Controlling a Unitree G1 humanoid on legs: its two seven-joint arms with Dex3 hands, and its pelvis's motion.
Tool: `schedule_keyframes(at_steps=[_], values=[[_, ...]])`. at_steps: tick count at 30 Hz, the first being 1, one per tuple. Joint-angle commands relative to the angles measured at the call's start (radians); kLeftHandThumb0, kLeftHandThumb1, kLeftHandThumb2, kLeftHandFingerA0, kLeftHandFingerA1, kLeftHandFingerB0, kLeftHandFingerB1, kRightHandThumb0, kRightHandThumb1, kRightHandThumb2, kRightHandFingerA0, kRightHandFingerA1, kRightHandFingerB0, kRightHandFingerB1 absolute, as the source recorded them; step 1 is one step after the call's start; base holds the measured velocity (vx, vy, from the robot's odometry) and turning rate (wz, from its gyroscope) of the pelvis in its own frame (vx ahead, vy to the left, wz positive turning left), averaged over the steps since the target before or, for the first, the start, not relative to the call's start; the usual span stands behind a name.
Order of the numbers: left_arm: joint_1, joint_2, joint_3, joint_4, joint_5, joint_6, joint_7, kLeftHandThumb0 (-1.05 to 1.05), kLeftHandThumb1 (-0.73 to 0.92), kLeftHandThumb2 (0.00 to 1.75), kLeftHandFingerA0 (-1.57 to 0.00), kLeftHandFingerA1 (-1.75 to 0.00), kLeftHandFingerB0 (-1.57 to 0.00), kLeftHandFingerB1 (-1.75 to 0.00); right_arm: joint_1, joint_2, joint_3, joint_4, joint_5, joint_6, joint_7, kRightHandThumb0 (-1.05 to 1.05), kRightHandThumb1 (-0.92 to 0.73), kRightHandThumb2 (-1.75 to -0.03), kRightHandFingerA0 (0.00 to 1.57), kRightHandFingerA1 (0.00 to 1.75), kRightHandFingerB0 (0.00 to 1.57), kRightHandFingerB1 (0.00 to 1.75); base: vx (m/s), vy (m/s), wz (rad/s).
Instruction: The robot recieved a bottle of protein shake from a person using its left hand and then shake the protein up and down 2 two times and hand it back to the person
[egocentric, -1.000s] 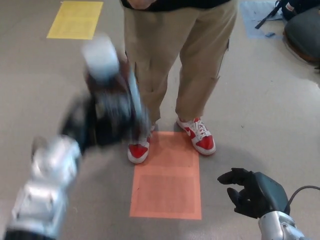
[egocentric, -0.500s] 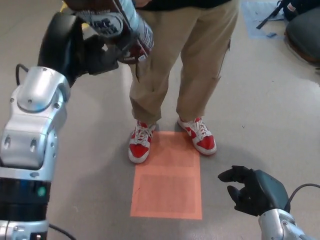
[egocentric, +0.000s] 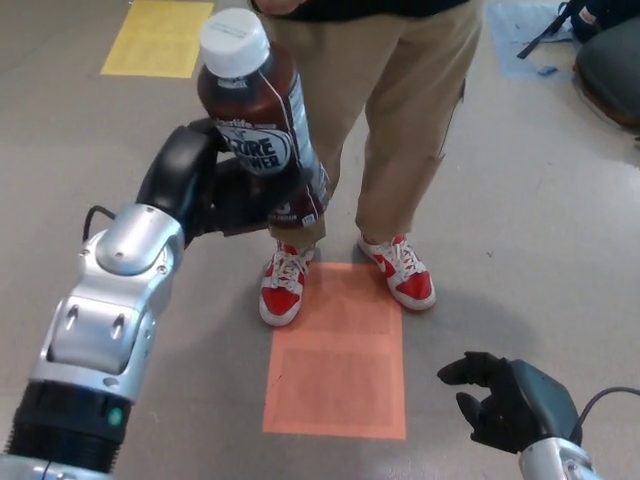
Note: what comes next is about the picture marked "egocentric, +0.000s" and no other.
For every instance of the person's bare hand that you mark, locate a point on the person's bare hand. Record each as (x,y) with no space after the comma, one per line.
(275,6)

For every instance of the robot right black Dex3 hand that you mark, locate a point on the robot right black Dex3 hand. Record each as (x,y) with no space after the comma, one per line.
(535,405)

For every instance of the robot left black Dex3 hand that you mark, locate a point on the robot left black Dex3 hand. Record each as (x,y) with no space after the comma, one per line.
(175,170)

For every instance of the brown chocolate protein shake bottle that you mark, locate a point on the brown chocolate protein shake bottle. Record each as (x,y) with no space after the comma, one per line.
(250,100)

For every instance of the robot right silver arm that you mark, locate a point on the robot right silver arm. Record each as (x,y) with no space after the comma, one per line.
(555,462)

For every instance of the person's black shirt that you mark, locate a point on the person's black shirt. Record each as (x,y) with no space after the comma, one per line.
(375,7)

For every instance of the person's right red white sneaker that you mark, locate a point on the person's right red white sneaker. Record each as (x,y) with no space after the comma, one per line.
(281,297)

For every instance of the person's red white sneaker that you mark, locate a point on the person's red white sneaker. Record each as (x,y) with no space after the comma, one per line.
(407,282)
(281,297)

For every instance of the person's left red white sneaker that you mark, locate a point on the person's left red white sneaker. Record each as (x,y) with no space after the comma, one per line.
(407,282)

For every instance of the yellow paper sheet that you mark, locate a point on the yellow paper sheet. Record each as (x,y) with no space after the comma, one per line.
(157,40)

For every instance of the khaki cargo trousers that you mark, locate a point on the khaki cargo trousers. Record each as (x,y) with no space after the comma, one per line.
(400,125)

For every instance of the orange paper sheet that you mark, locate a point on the orange paper sheet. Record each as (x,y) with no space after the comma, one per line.
(335,370)

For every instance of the blue paper sheet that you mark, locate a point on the blue paper sheet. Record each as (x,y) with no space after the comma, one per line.
(515,35)

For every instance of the small blue tape scrap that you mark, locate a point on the small blue tape scrap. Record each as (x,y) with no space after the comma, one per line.
(546,71)

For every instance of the dark blue backpack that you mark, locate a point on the dark blue backpack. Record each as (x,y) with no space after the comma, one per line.
(602,17)

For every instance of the grey round chair seat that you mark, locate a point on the grey round chair seat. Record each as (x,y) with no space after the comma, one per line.
(612,70)

